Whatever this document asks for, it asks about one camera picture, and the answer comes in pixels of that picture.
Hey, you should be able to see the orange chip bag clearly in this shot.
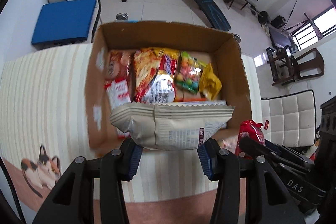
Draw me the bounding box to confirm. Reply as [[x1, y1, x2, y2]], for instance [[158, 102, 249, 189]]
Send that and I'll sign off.
[[133, 47, 180, 104]]

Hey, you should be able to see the white grey snack bag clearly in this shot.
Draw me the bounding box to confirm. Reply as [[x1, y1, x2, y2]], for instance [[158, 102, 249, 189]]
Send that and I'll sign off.
[[110, 101, 235, 151]]

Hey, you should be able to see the red candy bag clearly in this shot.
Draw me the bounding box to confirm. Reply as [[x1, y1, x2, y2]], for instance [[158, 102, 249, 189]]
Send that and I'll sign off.
[[235, 119, 265, 159]]

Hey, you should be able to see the milk carton cardboard box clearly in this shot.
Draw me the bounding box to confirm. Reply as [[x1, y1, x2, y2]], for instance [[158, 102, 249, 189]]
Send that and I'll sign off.
[[85, 21, 252, 156]]

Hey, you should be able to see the colourful candy bag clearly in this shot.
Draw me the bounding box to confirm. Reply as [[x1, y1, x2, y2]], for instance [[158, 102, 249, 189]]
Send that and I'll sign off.
[[174, 51, 207, 94]]

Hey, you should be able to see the red square snack packet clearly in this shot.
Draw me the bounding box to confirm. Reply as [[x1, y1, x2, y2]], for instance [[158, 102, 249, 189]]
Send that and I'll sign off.
[[106, 50, 131, 81]]

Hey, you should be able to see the blue cushion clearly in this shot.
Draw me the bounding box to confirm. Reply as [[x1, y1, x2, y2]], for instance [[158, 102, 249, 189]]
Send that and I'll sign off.
[[31, 0, 97, 46]]

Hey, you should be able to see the red white snack bar packet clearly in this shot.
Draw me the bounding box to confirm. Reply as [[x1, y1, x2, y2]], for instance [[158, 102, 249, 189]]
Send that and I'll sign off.
[[104, 77, 131, 110]]

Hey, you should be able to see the yellow clear snack bag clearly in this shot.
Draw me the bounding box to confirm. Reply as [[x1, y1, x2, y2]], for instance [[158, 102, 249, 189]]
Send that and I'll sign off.
[[199, 64, 222, 101]]

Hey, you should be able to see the small red tag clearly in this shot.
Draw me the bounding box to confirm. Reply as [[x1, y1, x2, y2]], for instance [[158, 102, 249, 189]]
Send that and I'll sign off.
[[264, 120, 269, 130]]

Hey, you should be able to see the white padded chair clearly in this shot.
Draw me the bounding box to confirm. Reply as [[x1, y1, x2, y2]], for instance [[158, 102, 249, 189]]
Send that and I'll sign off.
[[261, 90, 317, 148]]

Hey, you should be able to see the striped cat play mat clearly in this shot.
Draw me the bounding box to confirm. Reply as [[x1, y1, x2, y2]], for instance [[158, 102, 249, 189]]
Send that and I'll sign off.
[[0, 43, 263, 224]]

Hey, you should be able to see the dark wooden chair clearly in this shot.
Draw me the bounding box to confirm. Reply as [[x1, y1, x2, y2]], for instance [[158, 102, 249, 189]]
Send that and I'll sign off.
[[266, 47, 325, 86]]

